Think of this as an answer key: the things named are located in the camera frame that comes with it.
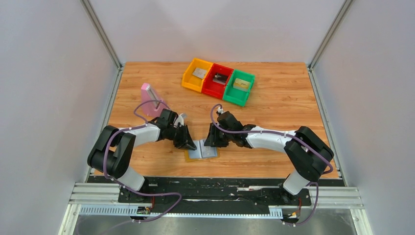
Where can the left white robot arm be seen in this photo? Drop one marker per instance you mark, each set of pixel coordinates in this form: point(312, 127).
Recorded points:
point(113, 149)

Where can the yellow plastic bin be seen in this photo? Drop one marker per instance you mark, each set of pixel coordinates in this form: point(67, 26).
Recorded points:
point(191, 82)

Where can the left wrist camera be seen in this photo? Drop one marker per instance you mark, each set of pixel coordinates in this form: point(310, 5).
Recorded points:
point(179, 121)

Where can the yellow leather card holder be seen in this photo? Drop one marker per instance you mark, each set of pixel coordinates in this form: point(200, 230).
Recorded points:
point(201, 153)

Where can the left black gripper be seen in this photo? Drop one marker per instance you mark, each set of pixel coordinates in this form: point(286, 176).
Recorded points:
point(180, 136)

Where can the pink wedge stand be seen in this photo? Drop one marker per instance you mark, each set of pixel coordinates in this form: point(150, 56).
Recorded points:
point(152, 103)

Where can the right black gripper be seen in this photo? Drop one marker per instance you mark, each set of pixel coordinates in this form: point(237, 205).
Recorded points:
point(217, 135)

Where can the silver card in yellow bin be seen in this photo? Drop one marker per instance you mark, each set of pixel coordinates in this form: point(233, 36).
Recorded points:
point(199, 73)

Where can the green plastic bin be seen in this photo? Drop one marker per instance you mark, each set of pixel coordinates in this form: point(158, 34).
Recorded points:
point(238, 89)

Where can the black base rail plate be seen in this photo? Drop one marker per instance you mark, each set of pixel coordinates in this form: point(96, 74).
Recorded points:
point(216, 195)

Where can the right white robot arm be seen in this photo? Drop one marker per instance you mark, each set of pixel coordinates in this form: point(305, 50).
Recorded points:
point(309, 155)

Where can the red plastic bin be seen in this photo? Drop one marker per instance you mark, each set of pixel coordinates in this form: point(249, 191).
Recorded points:
point(214, 89)

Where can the gold card in green bin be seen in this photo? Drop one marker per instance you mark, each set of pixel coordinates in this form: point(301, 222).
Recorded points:
point(241, 84)

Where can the dark card in red bin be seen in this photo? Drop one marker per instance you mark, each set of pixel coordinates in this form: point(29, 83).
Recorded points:
point(220, 78)

